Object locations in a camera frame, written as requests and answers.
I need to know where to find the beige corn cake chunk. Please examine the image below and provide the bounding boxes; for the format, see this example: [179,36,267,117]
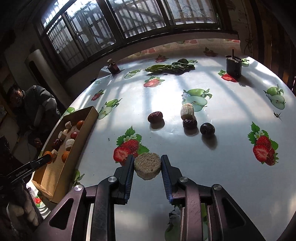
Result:
[51,149,58,160]

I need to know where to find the orange tangerine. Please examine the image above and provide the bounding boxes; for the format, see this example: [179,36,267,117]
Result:
[76,120,84,130]
[43,151,53,164]
[61,151,69,163]

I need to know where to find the dark red jujube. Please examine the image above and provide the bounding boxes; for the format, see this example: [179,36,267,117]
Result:
[52,138,63,150]
[183,119,198,130]
[147,111,163,123]

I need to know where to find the round brown corn cake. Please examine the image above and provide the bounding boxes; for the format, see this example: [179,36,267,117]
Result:
[134,153,161,180]

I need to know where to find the large beige corn cake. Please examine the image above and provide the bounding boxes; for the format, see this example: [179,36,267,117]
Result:
[65,138,75,151]

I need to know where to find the dark purple plum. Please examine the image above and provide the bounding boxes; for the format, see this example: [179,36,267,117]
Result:
[200,123,215,137]

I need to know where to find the tall beige corn cake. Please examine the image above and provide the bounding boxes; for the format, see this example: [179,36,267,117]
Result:
[181,103,195,121]

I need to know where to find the person's left hand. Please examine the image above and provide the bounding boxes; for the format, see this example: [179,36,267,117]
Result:
[6,184,39,230]

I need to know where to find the cardboard box tray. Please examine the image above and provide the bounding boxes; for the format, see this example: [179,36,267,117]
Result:
[32,106,98,204]

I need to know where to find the red tomato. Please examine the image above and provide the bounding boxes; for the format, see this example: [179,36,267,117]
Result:
[70,132,79,140]

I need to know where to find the beige corn cake back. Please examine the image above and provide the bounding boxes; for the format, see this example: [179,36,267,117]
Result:
[65,121,72,130]

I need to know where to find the orange tangerine at tray back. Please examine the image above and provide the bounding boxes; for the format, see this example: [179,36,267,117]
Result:
[76,120,84,130]

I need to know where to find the seated man in dark jacket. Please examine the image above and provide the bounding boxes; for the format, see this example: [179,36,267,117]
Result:
[8,85,61,149]

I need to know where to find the white standing air conditioner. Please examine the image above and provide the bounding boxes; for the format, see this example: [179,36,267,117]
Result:
[25,49,72,108]

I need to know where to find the dark glass jar with lid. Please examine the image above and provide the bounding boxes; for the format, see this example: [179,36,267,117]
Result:
[107,59,120,75]

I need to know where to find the green leafy vegetables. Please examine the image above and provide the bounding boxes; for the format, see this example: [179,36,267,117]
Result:
[145,58,198,74]

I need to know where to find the black cup with stick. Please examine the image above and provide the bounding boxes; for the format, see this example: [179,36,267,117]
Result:
[226,49,242,79]

